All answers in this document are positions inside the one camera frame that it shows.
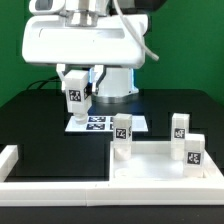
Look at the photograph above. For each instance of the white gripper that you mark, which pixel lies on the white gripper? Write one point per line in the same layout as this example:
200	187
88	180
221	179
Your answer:
83	33

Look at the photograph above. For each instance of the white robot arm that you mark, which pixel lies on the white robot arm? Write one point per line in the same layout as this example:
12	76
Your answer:
118	82

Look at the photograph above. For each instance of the white marker plate with tags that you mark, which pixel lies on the white marker plate with tags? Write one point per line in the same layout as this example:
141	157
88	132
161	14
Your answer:
105	124

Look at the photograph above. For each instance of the white square tabletop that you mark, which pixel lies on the white square tabletop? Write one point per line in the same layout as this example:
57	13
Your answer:
151	160

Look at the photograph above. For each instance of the white U-shaped fence wall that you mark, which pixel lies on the white U-shaped fence wall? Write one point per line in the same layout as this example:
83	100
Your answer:
104	193

